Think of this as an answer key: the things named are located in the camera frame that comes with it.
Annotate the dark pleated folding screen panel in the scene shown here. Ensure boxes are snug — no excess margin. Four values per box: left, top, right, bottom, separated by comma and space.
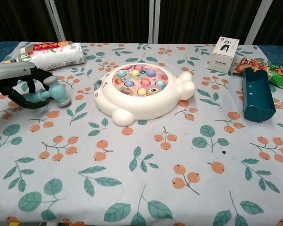
154, 0, 265, 45
246, 0, 283, 47
0, 0, 59, 47
50, 0, 155, 44

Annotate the floral fruit print tablecloth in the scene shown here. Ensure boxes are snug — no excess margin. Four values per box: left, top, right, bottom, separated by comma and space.
0, 41, 283, 226

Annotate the teal grey toy hammer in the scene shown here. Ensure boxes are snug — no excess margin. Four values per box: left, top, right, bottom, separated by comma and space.
22, 75, 71, 108

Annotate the orange green snack bag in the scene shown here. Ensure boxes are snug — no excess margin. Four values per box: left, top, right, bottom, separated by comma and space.
233, 57, 283, 91

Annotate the brown drink bottle red label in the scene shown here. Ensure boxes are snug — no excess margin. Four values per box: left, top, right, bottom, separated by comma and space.
20, 41, 74, 54

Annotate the white whack-a-mole toy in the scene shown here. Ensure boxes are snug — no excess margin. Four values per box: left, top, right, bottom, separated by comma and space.
93, 63, 196, 125

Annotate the white-labelled tea bottle yellow cap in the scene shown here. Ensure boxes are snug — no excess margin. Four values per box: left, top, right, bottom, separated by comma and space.
2, 43, 86, 71

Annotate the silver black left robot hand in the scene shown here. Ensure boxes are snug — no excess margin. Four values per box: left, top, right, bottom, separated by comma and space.
0, 62, 55, 110

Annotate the small white carton box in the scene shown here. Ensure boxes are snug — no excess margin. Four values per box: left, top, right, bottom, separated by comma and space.
207, 36, 241, 73

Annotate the dark teal plastic container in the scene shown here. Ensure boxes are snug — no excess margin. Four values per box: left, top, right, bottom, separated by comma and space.
241, 67, 276, 123

